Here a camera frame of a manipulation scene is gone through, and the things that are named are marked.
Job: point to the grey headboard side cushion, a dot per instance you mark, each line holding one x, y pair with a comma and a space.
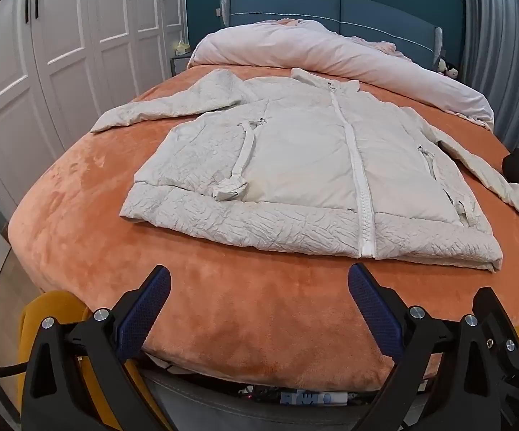
226, 6
437, 45

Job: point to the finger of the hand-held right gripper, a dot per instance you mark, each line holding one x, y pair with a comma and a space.
500, 332

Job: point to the white panelled wardrobe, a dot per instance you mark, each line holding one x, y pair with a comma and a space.
62, 54

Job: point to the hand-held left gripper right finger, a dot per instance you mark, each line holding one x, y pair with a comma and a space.
372, 305

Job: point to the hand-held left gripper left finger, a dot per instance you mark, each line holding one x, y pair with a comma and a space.
145, 305

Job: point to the grey bed base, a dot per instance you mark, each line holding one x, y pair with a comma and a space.
219, 408

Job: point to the dark nightstand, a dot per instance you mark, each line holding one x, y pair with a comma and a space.
179, 65

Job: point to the blue upholstered headboard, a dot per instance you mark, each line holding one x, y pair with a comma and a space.
286, 4

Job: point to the pink duvet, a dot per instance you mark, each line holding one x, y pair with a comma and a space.
331, 54

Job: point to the grey curtain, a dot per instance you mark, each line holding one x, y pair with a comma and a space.
502, 54

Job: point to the plush toy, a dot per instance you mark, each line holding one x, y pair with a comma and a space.
447, 68

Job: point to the bed with orange blanket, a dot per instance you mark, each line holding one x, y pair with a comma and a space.
241, 314

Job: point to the white puffer jacket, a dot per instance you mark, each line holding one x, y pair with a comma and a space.
295, 166

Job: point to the tissue box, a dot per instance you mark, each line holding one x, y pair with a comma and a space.
182, 47

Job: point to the white power strip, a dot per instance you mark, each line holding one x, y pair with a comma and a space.
313, 398

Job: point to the yellow fabric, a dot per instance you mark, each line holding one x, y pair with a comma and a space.
62, 305

